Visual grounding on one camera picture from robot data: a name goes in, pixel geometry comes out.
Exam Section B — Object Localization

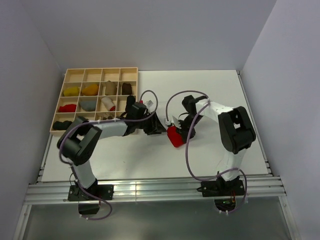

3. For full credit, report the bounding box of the grey rolled sock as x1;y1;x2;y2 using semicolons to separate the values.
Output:
79;100;97;112

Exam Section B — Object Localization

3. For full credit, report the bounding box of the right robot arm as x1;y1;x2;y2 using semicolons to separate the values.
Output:
176;95;256;197

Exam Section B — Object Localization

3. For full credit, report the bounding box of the wooden compartment tray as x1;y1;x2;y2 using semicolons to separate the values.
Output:
50;67;139;136

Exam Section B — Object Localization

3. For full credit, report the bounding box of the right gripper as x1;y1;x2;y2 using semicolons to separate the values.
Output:
174;114;204;143

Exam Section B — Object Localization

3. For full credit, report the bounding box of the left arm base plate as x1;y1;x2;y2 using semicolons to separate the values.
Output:
67;184;114;202

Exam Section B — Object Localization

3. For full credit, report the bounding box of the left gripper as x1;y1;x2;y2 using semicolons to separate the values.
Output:
135;111;166;135

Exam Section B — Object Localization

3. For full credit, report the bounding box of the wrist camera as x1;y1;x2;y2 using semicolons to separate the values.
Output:
139;100;154;109
164;116;181;129

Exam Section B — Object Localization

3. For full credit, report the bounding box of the red rolled sock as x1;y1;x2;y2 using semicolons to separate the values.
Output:
58;104;77;113

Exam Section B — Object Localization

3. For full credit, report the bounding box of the orange rolled sock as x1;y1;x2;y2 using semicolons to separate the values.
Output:
81;84;99;96

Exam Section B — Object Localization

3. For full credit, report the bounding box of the tan rolled sock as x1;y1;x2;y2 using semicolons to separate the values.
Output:
104;81;118;96

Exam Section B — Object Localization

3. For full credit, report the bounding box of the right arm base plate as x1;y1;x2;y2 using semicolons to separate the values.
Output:
196;178;245;197

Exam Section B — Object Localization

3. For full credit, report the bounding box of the black sock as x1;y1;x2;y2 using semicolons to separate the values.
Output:
126;95;136;106
52;120;73;131

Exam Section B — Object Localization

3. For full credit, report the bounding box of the black rolled sock in tray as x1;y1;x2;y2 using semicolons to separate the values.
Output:
52;120;73;131

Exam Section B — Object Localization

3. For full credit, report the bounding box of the brown argyle sock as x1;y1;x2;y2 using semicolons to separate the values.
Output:
97;112;115;121

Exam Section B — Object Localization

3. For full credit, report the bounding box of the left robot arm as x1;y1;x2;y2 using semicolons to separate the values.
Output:
57;102;166;200

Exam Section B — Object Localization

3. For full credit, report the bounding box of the yellow rolled sock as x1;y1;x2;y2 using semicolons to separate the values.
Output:
63;86;80;97

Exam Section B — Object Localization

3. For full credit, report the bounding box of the dark brown rolled sock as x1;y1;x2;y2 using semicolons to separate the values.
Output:
121;82;133;95

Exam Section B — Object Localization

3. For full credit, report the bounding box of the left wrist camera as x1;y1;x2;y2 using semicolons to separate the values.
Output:
139;100;154;109

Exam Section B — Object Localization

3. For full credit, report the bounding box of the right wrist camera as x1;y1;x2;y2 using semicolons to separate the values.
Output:
164;116;181;129

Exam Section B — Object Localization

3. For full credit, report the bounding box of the red Santa sock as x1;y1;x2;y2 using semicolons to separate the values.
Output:
166;125;186;148

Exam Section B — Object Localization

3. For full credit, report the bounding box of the white red-tipped rolled sock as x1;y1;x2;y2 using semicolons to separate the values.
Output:
101;97;116;112

